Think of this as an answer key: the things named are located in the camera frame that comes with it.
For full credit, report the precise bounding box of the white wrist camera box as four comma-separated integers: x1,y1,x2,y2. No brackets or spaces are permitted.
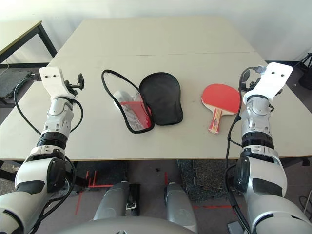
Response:
242,62,293,102
39,67,78,99

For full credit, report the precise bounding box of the red black paddle case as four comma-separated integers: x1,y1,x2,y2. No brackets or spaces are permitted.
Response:
101,69,184,134

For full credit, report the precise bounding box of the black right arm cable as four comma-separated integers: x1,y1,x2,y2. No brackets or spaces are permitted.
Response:
224,65,259,234

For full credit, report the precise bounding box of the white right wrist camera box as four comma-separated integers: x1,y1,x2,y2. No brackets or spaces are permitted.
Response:
242,62,293,102

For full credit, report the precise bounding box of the grey foot pedal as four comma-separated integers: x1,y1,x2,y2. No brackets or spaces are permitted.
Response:
227,220,247,234

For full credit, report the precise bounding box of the red ping-pong paddle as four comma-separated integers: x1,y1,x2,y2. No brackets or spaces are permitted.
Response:
201,83,241,134

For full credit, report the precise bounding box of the black-framed side table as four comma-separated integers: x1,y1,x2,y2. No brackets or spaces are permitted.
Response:
0,20,58,64

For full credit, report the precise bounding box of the silver right robot leg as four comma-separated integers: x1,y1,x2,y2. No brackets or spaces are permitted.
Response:
164,182,198,233

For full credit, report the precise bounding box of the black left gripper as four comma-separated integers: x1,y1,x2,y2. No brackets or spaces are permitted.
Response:
64,72,85,97

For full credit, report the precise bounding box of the silver left robot leg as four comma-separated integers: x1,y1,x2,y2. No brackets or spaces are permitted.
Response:
94,181,130,223

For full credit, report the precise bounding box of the grey plush keychain toy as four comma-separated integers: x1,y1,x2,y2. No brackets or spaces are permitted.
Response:
114,89,137,109

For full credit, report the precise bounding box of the black foam floor mat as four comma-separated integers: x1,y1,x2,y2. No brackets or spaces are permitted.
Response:
0,67,41,103

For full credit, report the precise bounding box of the speckled floor mat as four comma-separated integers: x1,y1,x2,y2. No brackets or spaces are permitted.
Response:
177,159,245,201

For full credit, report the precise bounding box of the silver robot leg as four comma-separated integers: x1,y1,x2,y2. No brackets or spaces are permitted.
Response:
164,182,198,233
94,181,130,223

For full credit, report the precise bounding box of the black tripod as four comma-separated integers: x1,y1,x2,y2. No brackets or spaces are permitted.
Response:
293,51,312,91

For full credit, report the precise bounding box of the grey robot torso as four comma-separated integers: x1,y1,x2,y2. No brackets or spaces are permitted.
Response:
46,218,196,234

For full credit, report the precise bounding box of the black left robot foot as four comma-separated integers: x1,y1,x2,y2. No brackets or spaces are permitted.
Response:
126,183,141,216

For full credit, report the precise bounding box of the white floor cable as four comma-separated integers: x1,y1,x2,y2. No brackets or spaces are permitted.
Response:
297,192,312,215

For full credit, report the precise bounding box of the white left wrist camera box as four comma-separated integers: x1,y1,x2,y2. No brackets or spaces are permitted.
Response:
39,67,78,99

